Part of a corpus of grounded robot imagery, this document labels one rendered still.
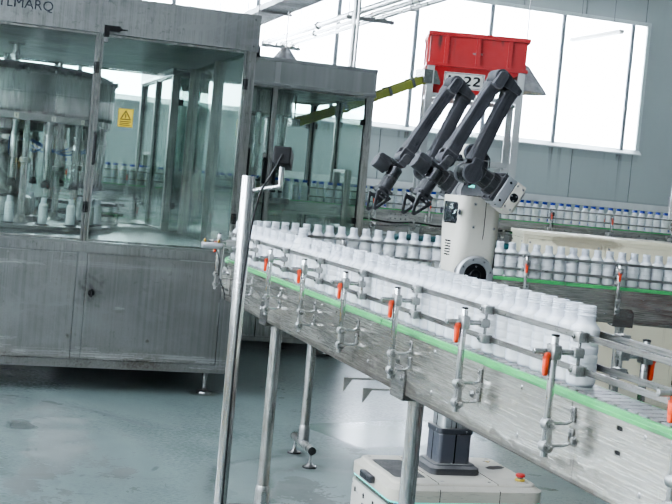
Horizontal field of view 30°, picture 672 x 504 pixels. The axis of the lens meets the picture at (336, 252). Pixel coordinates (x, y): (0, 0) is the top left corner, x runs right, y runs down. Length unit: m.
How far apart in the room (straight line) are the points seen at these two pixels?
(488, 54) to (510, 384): 8.58
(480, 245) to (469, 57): 6.36
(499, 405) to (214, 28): 5.15
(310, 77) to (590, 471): 7.55
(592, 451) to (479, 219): 2.57
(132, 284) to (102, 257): 0.24
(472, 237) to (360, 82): 5.09
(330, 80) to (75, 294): 3.19
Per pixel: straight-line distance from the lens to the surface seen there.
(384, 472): 5.01
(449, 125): 5.24
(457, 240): 4.95
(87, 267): 7.59
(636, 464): 2.35
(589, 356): 2.60
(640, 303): 6.28
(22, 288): 7.57
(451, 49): 11.23
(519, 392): 2.76
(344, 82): 9.88
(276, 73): 9.73
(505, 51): 11.27
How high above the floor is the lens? 1.36
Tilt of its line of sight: 3 degrees down
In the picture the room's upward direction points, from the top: 5 degrees clockwise
